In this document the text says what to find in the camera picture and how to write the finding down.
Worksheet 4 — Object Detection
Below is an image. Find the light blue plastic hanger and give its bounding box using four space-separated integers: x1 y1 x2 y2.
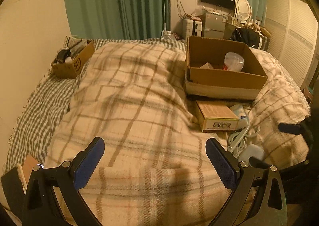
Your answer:
227 124 261 158

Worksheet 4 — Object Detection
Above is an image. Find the small brown cardboard package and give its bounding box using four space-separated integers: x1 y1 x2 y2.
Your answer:
196 100 239 132

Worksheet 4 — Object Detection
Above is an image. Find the blue white tissue pack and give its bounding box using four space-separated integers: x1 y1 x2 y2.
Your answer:
230 104 249 130

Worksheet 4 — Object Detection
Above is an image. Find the light blue round object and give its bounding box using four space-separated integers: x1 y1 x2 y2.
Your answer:
238 144 265 162

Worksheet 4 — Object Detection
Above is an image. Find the green checkered bed sheet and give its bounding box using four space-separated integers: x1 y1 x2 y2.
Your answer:
4 38 186 172

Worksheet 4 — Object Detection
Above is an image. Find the white louvered wardrobe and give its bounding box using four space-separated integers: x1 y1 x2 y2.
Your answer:
264 0 318 86

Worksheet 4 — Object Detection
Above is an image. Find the black bag on chair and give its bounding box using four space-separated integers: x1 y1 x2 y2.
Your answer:
230 28 260 49

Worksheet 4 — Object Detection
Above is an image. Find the large open cardboard box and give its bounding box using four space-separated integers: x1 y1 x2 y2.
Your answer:
185 36 268 100

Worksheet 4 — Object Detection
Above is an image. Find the plaid beige blanket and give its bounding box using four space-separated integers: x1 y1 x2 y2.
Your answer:
44 41 312 226

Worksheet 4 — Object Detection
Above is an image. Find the white oval vanity mirror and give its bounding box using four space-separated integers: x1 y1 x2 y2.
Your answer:
236 0 252 22

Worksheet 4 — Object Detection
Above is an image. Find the grey mini fridge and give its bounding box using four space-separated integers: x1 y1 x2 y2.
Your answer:
202 12 225 39

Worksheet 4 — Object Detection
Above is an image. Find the white suitcase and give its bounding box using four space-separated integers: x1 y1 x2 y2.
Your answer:
182 17 202 39

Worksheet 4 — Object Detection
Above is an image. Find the small cardboard box with clutter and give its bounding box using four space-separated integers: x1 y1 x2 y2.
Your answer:
51 36 95 79

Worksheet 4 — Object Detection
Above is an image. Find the large clear water jug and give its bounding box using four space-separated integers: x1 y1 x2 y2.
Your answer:
161 30 176 40

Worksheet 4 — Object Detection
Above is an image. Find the green curtain left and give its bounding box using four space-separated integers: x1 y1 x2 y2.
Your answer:
64 0 170 39

